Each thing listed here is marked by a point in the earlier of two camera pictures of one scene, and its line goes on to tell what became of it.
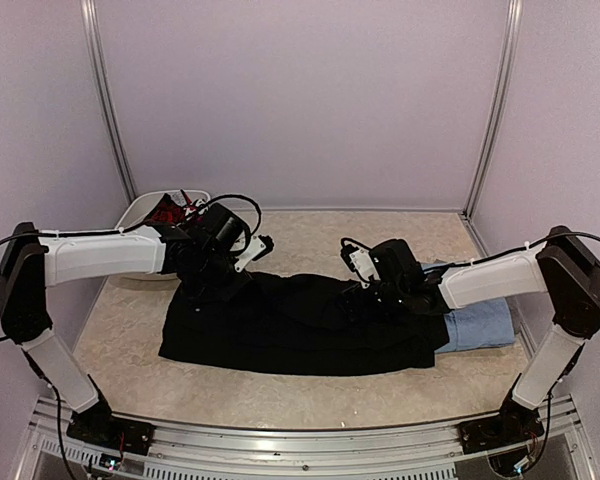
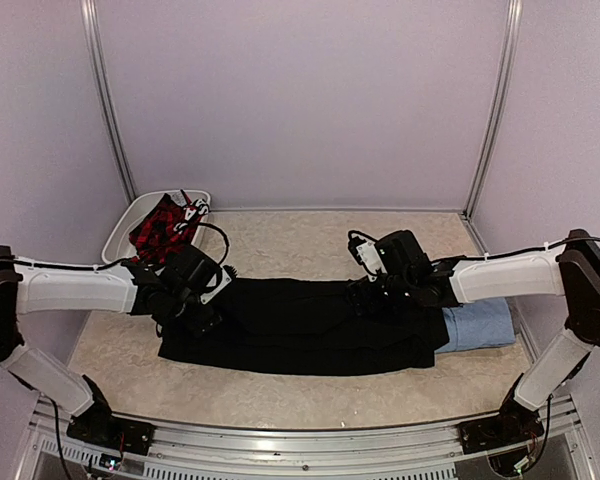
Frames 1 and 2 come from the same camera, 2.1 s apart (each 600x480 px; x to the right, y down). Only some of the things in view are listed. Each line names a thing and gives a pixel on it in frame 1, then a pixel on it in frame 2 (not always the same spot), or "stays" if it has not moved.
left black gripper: (231, 289) -> (203, 322)
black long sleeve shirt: (287, 326) stays
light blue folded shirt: (479, 325) stays
